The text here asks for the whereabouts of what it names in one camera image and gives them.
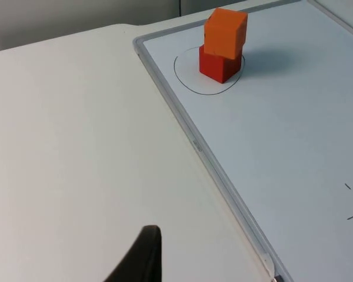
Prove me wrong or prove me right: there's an orange cube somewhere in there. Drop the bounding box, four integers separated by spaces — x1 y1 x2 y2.
204 8 249 60

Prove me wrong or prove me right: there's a red cube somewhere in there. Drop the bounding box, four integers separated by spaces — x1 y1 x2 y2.
198 45 243 85

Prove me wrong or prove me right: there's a grey-framed whiteboard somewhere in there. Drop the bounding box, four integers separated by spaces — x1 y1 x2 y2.
132 0 353 282

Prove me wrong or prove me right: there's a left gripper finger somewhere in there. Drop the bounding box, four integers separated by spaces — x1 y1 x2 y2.
102 225 163 282

